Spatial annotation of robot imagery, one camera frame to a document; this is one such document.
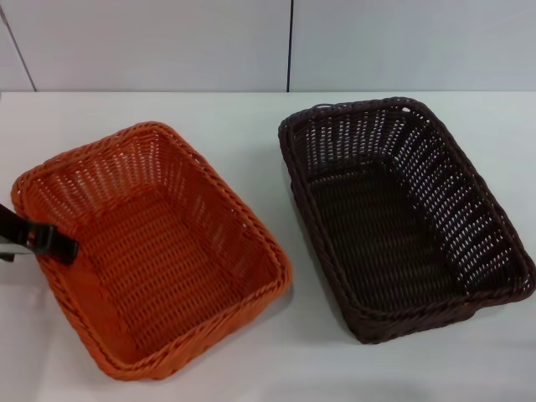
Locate orange woven plastic basket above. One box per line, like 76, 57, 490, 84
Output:
8, 121, 294, 373

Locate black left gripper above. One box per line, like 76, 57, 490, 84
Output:
0, 204, 80, 266

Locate dark brown woven plastic basket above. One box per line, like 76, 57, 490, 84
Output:
277, 95, 536, 345

